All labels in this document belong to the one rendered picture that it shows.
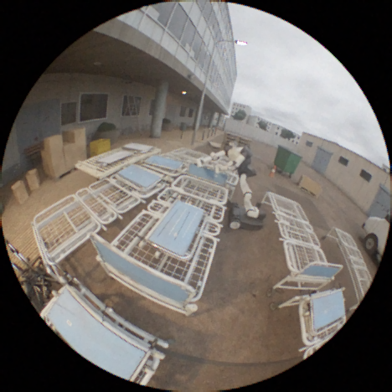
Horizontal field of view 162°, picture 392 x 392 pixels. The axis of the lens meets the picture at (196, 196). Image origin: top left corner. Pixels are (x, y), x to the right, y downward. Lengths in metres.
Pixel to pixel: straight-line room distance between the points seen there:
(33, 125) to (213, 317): 6.70
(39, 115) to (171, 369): 6.75
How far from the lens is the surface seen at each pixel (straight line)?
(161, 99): 7.70
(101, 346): 1.09
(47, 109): 6.30
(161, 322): 1.57
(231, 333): 1.72
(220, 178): 2.44
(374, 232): 7.29
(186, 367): 1.64
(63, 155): 4.03
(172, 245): 1.24
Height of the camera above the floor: 1.57
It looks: 33 degrees down
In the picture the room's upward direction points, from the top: 13 degrees clockwise
